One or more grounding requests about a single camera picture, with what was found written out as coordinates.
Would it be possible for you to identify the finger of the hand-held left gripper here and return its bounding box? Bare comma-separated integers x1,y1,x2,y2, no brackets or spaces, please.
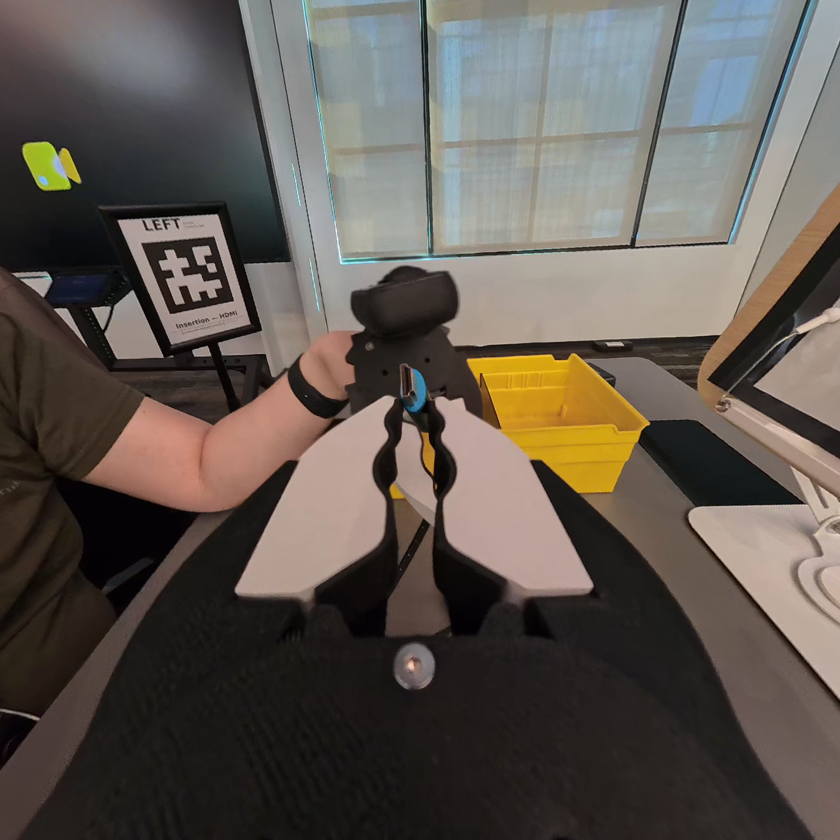
394,427,439,522

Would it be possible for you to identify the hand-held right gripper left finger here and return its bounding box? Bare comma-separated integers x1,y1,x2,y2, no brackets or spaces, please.
234,395,401,609

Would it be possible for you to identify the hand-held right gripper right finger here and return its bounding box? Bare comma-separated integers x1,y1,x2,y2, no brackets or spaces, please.
428,397,596,611

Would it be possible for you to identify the braided green-plug HDMI cable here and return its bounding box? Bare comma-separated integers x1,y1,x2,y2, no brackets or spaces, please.
395,362,439,592

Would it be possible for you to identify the person's left forearm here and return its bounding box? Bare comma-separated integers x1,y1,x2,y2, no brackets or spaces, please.
84,381,332,514

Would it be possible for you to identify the person's left hand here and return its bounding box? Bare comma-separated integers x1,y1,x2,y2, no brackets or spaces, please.
302,330,360,403

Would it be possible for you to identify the black wristband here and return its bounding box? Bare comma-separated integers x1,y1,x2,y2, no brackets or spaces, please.
287,353,350,420

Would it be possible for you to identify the black marker sign stand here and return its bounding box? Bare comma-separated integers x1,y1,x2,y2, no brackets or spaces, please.
164,341,277,416

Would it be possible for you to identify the large gridded window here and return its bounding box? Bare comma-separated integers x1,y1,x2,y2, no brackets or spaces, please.
303,0,815,265

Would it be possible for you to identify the framed black-white marker sign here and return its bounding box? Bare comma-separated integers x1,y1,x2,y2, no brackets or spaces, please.
98,201,263,358

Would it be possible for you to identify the white sign board stand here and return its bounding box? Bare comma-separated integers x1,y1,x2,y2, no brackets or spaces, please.
688,397,840,700

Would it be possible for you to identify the black box with blue screen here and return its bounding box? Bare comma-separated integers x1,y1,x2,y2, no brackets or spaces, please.
45,268,130,309

